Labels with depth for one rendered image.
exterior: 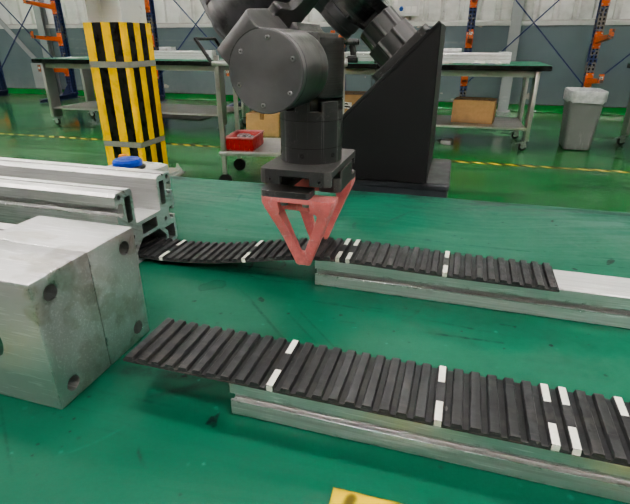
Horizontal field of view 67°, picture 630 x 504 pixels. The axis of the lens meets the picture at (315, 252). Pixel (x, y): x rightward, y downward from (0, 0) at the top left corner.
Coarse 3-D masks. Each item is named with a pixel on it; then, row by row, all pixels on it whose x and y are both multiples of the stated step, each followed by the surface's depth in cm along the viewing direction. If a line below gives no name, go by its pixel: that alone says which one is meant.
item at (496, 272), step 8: (488, 256) 46; (488, 264) 45; (496, 264) 45; (504, 264) 45; (488, 272) 43; (496, 272) 44; (504, 272) 43; (488, 280) 42; (496, 280) 42; (504, 280) 42
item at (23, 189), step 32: (0, 160) 61; (32, 160) 61; (0, 192) 52; (32, 192) 50; (64, 192) 49; (96, 192) 48; (128, 192) 50; (160, 192) 56; (128, 224) 50; (160, 224) 56
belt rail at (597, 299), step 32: (352, 288) 47; (384, 288) 46; (416, 288) 45; (448, 288) 45; (480, 288) 43; (512, 288) 42; (576, 288) 41; (608, 288) 41; (576, 320) 42; (608, 320) 41
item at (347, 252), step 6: (348, 240) 49; (360, 240) 49; (342, 246) 48; (348, 246) 48; (354, 246) 48; (360, 246) 49; (342, 252) 47; (348, 252) 47; (354, 252) 47; (336, 258) 46; (342, 258) 46; (348, 258) 45
